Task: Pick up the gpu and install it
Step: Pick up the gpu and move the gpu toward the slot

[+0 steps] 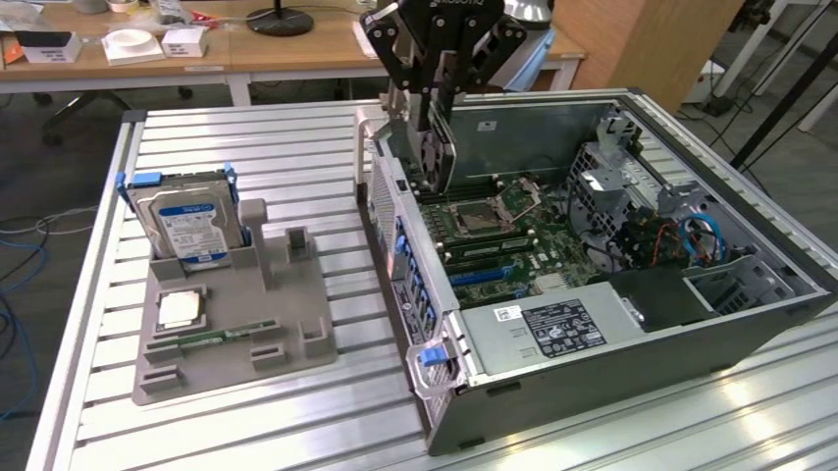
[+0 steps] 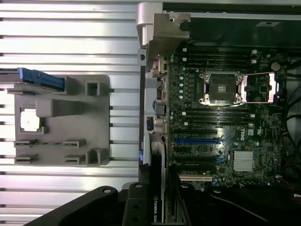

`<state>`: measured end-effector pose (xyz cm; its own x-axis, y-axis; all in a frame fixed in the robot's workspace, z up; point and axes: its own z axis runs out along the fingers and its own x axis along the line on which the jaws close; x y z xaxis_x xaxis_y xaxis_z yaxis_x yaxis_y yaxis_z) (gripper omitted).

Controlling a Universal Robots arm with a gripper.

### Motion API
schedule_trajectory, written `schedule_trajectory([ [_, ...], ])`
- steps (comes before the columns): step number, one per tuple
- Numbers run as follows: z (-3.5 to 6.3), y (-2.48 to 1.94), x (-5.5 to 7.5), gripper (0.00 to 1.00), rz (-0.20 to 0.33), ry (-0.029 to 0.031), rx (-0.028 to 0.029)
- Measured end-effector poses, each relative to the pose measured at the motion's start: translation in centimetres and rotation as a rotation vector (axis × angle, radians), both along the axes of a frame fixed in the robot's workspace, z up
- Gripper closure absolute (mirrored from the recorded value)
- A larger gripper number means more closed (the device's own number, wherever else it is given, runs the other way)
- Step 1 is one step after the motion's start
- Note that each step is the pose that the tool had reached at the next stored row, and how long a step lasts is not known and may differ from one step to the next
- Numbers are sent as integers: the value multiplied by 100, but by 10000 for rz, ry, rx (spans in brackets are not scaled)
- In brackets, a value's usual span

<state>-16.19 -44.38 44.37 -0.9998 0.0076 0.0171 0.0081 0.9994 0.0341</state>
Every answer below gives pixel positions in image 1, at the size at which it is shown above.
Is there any clear bag with parts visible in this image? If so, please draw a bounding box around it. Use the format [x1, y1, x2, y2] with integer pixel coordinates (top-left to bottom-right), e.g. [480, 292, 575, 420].
[148, 0, 197, 26]

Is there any black office chair base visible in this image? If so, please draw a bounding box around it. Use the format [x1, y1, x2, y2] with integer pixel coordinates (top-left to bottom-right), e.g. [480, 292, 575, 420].
[32, 83, 196, 147]

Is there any blue floor cable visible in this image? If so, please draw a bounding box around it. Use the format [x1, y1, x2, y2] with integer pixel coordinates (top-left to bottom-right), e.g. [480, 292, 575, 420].
[0, 234, 52, 424]

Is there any black stand pole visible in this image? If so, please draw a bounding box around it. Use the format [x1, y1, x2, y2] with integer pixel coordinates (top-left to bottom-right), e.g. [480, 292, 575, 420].
[728, 26, 838, 171]

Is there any metal socket cover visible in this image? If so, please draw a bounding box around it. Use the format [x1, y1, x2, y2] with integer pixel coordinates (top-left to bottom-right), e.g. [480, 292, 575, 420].
[494, 175, 550, 223]

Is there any grey metal disk bay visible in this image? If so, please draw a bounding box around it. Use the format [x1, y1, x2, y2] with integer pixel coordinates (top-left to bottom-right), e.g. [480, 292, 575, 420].
[679, 254, 798, 318]

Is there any hard disk with blue caddy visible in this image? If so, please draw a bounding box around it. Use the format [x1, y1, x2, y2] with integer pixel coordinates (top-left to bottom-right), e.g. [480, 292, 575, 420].
[113, 163, 253, 272]

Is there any open black PC case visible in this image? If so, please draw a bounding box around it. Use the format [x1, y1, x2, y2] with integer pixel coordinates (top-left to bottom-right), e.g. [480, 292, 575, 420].
[352, 86, 838, 457]

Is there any silver power supply unit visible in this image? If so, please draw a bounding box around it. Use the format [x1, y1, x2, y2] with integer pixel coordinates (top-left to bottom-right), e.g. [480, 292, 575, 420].
[455, 282, 650, 382]

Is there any Nvidia graphics card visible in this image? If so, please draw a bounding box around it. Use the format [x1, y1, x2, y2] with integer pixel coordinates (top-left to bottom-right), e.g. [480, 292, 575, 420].
[377, 46, 470, 195]

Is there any wooden cabinet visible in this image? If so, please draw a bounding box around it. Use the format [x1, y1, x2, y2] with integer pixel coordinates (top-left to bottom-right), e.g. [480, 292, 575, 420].
[555, 0, 747, 119]

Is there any perforated metal disk bay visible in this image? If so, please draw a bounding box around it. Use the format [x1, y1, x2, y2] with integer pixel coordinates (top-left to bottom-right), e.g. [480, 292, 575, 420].
[566, 141, 663, 249]

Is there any white labelled carton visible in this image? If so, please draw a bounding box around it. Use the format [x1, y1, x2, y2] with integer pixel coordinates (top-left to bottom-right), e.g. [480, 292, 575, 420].
[160, 26, 211, 59]

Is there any grey floor cable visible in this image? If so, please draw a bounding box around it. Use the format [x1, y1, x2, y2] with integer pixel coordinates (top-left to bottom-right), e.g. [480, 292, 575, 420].
[0, 204, 100, 237]

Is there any CPU socket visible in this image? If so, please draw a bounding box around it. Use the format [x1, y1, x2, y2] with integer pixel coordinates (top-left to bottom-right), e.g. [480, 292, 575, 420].
[451, 199, 511, 237]

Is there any white square round-hole holder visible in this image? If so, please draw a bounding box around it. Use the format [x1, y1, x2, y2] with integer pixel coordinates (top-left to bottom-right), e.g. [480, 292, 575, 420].
[101, 27, 168, 67]

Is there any wooden desk with white frame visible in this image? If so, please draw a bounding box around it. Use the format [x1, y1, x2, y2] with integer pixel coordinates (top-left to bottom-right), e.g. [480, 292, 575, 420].
[0, 0, 590, 107]

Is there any black lamp base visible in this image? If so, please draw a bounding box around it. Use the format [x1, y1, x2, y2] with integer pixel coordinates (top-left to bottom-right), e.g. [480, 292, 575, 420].
[244, 0, 315, 37]

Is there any blue expansion slot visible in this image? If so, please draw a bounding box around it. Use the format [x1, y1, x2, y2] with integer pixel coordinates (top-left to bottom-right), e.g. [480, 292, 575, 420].
[450, 268, 520, 289]

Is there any white desk frame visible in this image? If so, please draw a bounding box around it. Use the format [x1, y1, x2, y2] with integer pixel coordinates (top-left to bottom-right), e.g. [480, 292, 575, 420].
[710, 0, 838, 133]

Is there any long black expansion slot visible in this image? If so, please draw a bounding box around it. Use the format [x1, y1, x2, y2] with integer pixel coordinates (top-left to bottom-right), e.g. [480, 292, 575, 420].
[446, 258, 516, 276]

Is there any green RAM stick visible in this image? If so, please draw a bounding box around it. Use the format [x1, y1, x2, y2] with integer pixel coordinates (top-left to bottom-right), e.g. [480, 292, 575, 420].
[447, 241, 534, 261]
[144, 319, 276, 350]

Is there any green motherboard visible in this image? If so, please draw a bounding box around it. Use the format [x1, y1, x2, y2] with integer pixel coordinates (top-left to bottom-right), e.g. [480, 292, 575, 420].
[403, 166, 614, 309]

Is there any silver CPU chip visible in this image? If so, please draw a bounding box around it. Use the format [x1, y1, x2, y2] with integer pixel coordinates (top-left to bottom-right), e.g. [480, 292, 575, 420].
[156, 289, 203, 329]

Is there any orange white box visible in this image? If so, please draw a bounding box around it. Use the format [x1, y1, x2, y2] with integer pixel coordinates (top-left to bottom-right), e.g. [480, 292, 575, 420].
[0, 36, 27, 71]

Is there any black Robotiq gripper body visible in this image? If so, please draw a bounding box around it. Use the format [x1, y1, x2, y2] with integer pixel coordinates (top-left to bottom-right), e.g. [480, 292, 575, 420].
[398, 0, 506, 60]

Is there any grey printed parts rack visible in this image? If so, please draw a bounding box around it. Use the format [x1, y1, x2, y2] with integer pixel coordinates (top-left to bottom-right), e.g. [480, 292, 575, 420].
[129, 197, 340, 407]

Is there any red black wire bundle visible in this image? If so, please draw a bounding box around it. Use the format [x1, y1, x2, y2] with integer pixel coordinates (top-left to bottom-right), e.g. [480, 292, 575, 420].
[651, 223, 686, 269]

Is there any white box with black lid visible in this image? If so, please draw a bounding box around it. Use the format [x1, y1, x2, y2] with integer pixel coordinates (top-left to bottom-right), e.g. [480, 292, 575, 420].
[13, 29, 84, 65]

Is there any white booklet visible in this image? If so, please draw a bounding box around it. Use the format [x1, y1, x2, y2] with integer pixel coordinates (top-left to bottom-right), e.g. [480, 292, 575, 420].
[351, 19, 376, 56]

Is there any blue SATA wire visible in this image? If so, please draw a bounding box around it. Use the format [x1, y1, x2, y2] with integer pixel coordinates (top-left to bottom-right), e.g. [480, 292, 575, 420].
[676, 212, 730, 264]

